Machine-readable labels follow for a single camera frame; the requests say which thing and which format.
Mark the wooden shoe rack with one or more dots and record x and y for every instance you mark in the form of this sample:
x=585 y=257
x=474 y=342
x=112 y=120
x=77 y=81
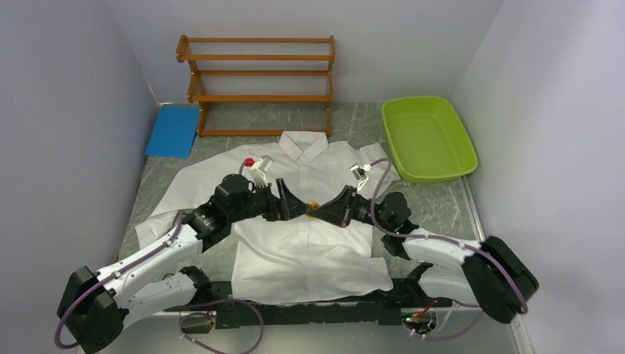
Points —
x=258 y=70

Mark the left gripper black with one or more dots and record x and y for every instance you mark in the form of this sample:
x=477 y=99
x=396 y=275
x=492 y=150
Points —
x=288 y=206

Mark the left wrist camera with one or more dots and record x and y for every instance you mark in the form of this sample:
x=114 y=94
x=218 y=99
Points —
x=257 y=169

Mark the blue board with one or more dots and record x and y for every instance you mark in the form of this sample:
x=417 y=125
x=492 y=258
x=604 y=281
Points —
x=174 y=132

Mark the green plastic basin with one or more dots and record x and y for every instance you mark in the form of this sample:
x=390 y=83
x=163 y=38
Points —
x=427 y=139

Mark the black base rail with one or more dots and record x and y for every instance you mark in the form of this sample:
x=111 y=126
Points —
x=381 y=307

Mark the white shirt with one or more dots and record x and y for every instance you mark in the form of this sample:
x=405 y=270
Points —
x=302 y=260

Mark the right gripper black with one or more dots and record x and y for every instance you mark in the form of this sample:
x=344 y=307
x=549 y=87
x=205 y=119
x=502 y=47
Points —
x=336 y=209

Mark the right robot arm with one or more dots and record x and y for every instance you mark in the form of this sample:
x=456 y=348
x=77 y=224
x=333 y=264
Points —
x=487 y=274

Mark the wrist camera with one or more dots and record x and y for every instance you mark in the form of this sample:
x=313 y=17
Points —
x=361 y=174
x=257 y=169

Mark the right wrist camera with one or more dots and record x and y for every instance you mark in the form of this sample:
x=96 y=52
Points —
x=361 y=174

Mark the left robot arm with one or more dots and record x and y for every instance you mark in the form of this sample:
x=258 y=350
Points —
x=96 y=306

